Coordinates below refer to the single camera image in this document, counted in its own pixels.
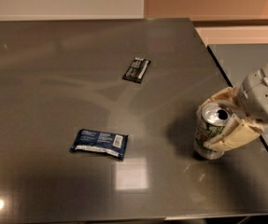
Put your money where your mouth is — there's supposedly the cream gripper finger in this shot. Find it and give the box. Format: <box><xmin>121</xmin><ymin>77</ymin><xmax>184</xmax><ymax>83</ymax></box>
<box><xmin>196</xmin><ymin>87</ymin><xmax>246</xmax><ymax>116</ymax></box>
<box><xmin>205</xmin><ymin>114</ymin><xmax>264</xmax><ymax>152</ymax></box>

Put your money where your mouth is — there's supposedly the silver green 7up can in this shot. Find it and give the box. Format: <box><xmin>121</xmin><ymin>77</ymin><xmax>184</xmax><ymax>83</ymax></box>
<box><xmin>194</xmin><ymin>102</ymin><xmax>232</xmax><ymax>160</ymax></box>

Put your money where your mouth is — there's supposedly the black snack wrapper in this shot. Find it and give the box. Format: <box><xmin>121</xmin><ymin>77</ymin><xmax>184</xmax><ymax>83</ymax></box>
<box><xmin>122</xmin><ymin>57</ymin><xmax>151</xmax><ymax>83</ymax></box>

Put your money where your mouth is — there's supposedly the blue snack packet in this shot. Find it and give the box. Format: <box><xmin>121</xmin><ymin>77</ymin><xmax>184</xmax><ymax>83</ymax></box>
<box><xmin>70</xmin><ymin>129</ymin><xmax>128</xmax><ymax>160</ymax></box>

